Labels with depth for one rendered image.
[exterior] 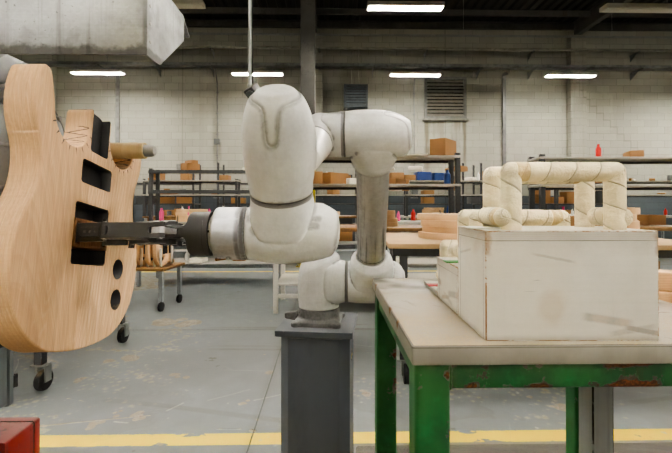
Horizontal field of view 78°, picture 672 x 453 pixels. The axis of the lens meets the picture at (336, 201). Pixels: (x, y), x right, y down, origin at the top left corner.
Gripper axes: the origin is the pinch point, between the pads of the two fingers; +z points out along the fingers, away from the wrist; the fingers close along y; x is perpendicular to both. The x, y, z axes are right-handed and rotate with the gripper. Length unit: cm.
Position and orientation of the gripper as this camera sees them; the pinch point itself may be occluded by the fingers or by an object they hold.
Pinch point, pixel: (93, 234)
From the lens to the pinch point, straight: 81.4
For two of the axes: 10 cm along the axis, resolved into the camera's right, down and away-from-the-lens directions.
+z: -10.0, 0.1, -0.2
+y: -0.2, 1.8, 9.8
